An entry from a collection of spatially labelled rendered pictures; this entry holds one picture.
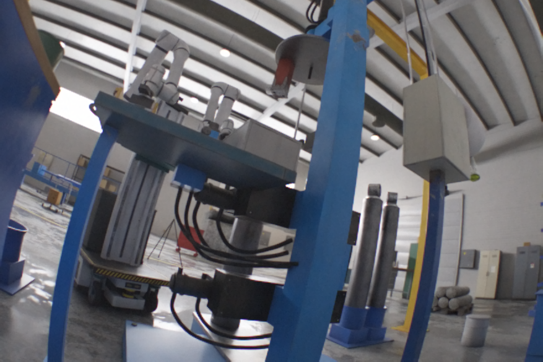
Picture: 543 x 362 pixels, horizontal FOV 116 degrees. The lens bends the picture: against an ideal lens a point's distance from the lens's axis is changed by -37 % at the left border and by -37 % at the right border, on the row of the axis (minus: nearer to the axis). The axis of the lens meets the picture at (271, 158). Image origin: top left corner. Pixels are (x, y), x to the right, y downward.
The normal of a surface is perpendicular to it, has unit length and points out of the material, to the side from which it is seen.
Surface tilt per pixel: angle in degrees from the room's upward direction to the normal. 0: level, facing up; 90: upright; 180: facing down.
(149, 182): 90
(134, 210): 90
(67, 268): 90
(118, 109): 90
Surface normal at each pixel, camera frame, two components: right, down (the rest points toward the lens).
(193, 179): 0.49, -0.19
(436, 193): -0.84, -0.36
